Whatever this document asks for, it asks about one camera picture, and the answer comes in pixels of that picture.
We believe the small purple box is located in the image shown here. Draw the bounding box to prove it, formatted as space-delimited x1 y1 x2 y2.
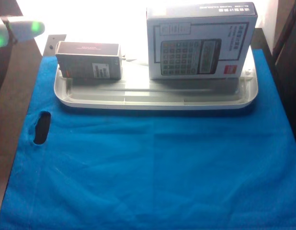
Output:
55 41 123 81

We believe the grey metal plate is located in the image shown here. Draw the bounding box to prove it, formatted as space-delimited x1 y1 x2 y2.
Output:
43 34 67 58

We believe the white plastic lid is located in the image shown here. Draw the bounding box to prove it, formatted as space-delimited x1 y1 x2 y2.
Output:
53 45 259 111

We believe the blue fabric bag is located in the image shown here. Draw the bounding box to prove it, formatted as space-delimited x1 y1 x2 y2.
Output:
0 49 296 230

